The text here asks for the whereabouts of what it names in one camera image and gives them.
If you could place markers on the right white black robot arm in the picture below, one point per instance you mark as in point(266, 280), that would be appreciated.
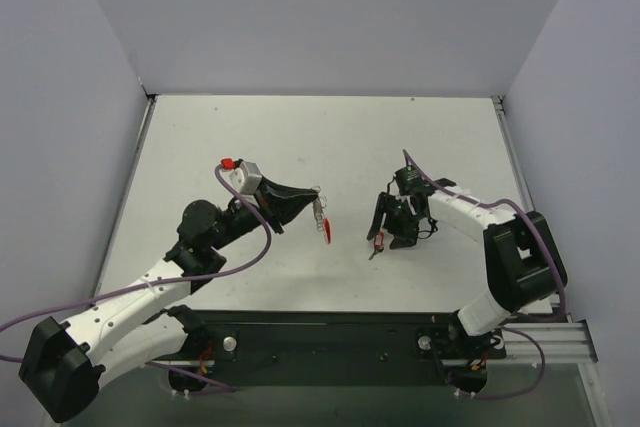
point(522, 262)

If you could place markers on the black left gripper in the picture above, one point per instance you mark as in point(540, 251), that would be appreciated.
point(270, 207)

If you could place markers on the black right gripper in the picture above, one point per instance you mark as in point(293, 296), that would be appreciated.
point(396, 220)

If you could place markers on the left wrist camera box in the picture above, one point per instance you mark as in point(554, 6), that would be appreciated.
point(246, 178)

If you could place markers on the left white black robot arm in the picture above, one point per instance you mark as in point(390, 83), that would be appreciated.
point(66, 363)

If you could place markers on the red tagged key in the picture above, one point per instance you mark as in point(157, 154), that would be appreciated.
point(378, 244)

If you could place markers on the red round key tag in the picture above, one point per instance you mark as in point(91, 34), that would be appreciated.
point(327, 231)

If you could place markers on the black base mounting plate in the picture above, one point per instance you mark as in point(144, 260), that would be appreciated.
point(332, 349)

